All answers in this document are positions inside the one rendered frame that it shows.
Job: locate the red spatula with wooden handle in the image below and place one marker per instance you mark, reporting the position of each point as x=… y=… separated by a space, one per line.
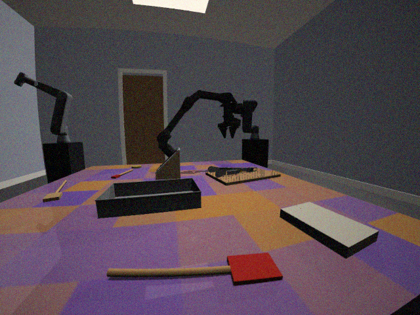
x=244 y=269

